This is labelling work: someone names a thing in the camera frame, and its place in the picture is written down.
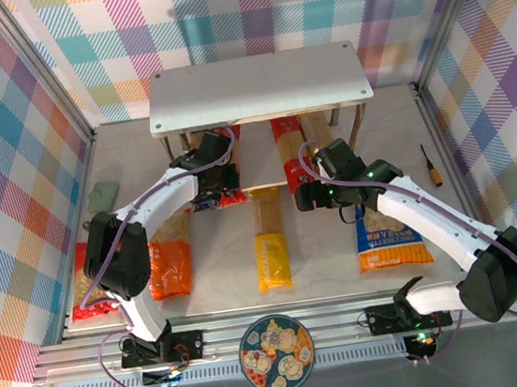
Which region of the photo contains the orange handled screwdriver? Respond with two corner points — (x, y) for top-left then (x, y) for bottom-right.
(419, 141), (444, 191)

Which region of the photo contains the red macaroni pasta bag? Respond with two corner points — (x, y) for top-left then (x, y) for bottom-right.
(63, 238), (120, 322)

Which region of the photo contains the round cartoon print plate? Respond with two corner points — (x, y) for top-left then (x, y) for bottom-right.
(233, 309), (320, 387)

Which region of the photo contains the orange pastatime pasta bag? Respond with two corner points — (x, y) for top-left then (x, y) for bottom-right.
(140, 209), (201, 302)

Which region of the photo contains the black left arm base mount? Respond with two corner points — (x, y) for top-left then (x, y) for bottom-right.
(118, 327), (208, 370)

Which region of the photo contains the dark blue spaghetti pack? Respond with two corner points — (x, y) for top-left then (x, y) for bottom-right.
(182, 127), (223, 214)

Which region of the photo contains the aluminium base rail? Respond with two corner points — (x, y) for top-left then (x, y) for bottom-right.
(27, 273), (517, 387)

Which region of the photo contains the aluminium side rail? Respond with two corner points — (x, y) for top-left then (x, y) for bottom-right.
(34, 127), (125, 345)
(413, 74), (510, 293)

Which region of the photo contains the yellow spaghetti pack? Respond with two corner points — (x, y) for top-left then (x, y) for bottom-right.
(299, 111), (337, 156)
(245, 185), (295, 294)

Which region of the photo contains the blue orange pasta bag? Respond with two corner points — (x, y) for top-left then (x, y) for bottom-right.
(350, 195), (436, 275)

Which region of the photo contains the two-tier metal shelf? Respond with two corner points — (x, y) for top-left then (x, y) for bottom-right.
(141, 37), (386, 205)

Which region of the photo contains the black round controller board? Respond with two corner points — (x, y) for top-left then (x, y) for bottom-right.
(140, 360), (188, 387)
(401, 327), (442, 368)

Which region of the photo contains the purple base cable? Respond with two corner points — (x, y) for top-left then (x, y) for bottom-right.
(96, 326), (170, 387)
(423, 309), (471, 362)

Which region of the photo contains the white slotted cable duct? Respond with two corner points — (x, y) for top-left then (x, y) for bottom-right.
(54, 341), (414, 387)

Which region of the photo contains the green sponge cloth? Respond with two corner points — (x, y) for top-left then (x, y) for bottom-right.
(84, 179), (124, 216)

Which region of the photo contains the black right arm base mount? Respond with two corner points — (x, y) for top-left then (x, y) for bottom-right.
(365, 295), (454, 337)

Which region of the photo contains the red spaghetti pack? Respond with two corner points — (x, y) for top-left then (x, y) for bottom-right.
(210, 123), (252, 210)
(269, 114), (317, 198)

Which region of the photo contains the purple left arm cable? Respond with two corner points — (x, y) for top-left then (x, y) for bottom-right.
(61, 125), (257, 310)

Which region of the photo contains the aluminium frame post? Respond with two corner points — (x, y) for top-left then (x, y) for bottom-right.
(0, 0), (98, 154)
(404, 0), (503, 90)

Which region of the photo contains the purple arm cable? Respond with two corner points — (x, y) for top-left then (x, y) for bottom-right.
(297, 114), (517, 350)
(61, 125), (257, 310)

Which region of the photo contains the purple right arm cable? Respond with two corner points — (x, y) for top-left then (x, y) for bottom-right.
(297, 114), (517, 350)

